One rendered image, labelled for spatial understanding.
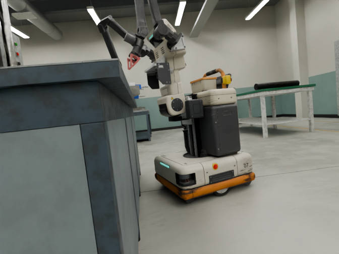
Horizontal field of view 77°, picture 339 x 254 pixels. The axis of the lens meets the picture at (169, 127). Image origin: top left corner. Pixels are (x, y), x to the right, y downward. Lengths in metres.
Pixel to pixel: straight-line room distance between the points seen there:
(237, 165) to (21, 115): 1.50
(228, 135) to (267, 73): 7.77
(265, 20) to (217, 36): 1.97
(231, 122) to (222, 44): 7.34
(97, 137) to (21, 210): 0.22
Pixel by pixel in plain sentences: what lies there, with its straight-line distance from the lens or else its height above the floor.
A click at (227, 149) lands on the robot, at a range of 1.73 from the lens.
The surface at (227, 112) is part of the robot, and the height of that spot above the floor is 0.63.
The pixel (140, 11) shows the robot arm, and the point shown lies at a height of 1.35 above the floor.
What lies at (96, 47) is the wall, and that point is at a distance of 8.76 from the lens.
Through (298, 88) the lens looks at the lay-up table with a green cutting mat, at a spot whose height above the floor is 0.84.
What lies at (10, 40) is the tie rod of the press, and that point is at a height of 1.30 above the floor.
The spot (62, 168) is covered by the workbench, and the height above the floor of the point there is 0.58.
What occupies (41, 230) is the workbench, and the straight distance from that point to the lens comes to 0.58.
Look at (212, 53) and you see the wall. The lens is 8.76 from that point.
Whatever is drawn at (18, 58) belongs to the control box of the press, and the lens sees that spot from 2.30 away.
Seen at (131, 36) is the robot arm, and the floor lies 1.19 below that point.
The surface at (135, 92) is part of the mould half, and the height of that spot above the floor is 0.81.
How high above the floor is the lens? 0.68
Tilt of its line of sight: 4 degrees down
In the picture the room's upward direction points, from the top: 6 degrees counter-clockwise
